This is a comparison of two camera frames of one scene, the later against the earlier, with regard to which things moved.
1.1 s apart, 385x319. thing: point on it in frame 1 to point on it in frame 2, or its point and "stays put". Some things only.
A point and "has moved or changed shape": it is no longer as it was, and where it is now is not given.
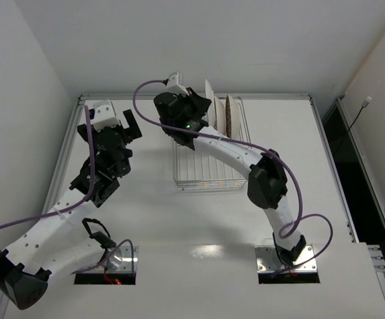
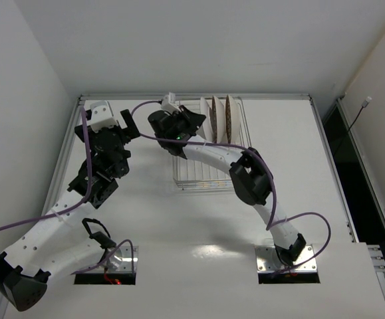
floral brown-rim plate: (233, 121) stays put
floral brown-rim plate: (219, 115) stays put
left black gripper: (123, 128) stays put
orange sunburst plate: (210, 116) has moved or changed shape
